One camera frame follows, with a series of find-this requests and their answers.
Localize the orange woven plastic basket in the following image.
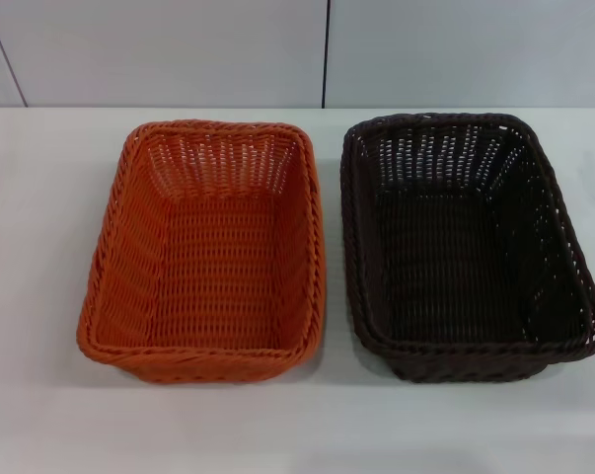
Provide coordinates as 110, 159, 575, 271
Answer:
74, 118, 327, 391

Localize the dark brown woven plastic basket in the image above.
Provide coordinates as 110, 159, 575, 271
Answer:
340, 112, 595, 384

